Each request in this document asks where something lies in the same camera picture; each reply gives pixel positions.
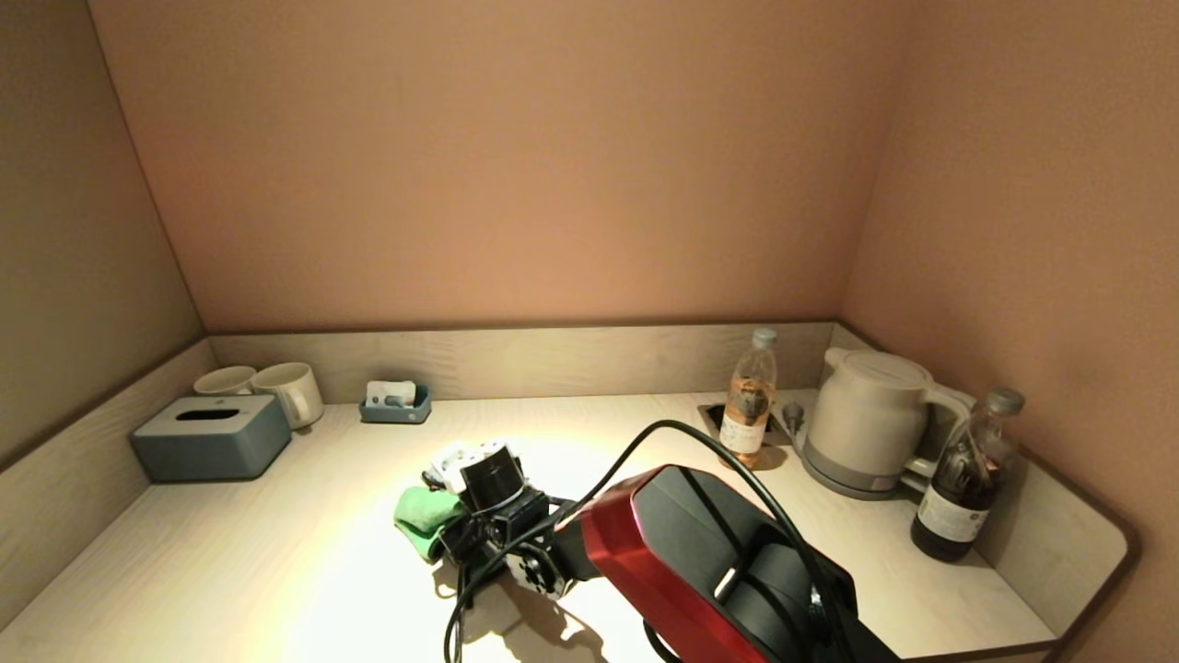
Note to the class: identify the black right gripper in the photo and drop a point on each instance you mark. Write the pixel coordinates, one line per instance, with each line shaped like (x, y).
(502, 502)

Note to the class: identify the green microfibre cloth black hem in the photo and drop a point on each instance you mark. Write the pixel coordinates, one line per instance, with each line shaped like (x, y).
(419, 516)

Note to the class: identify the red and black right arm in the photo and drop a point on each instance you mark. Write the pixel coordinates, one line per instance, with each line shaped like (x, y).
(691, 571)

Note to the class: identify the small blue-grey tray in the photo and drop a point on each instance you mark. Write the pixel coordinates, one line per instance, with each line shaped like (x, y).
(397, 414)

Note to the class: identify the white sachets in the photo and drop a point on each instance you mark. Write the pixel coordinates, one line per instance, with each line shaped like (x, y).
(382, 393)

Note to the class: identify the long wood grain upstand panel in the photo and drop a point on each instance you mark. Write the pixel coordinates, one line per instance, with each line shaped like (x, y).
(553, 362)

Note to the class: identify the grey tissue box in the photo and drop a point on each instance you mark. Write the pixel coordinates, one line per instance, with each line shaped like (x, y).
(212, 448)

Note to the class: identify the recessed power socket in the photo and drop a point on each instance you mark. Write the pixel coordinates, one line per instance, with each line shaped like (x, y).
(711, 417)

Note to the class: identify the clear bottle of amber tea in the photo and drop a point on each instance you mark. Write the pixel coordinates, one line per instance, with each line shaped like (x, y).
(746, 424)

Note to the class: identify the slanted wood grain upstand panel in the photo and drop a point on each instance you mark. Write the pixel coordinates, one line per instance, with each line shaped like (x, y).
(74, 497)

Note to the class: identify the grey kettle base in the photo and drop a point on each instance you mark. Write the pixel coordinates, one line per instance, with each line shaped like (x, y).
(834, 475)

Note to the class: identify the white electric kettle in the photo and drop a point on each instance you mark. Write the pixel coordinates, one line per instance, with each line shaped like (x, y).
(870, 414)

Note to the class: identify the clear bottle of dark tea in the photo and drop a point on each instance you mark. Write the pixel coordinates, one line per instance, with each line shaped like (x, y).
(958, 497)

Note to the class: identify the rounded-corner wood upstand panel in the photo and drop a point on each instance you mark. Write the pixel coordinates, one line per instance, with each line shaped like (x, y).
(1059, 552)

